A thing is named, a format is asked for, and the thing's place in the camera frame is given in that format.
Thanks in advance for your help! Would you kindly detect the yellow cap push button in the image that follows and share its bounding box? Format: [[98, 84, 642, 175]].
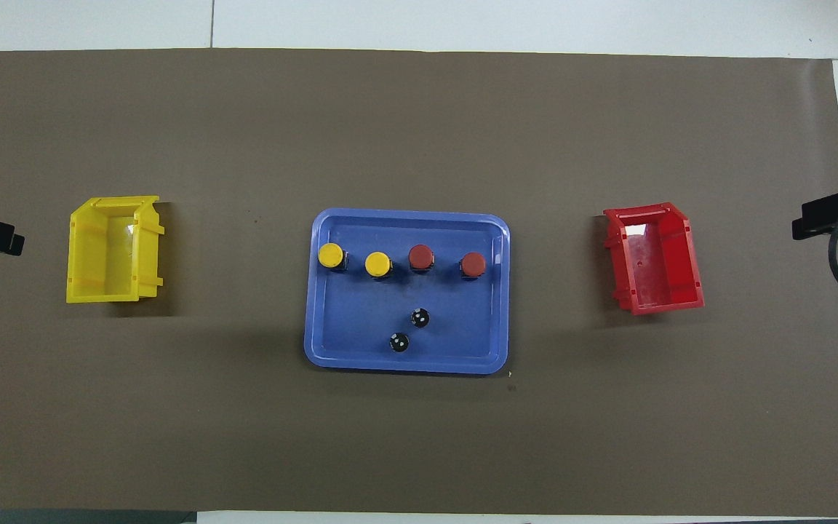
[[364, 251, 394, 282], [318, 243, 349, 274]]

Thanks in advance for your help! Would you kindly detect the yellow plastic storage bin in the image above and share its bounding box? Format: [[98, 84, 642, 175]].
[[65, 195, 166, 304]]

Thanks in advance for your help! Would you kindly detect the red plastic storage bin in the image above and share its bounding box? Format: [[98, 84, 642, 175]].
[[602, 202, 705, 317]]

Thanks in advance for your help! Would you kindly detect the blue plastic tray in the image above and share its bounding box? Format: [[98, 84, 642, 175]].
[[303, 208, 511, 376]]

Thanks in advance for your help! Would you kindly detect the brown paper table mat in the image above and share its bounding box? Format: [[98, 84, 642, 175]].
[[0, 48, 838, 517]]

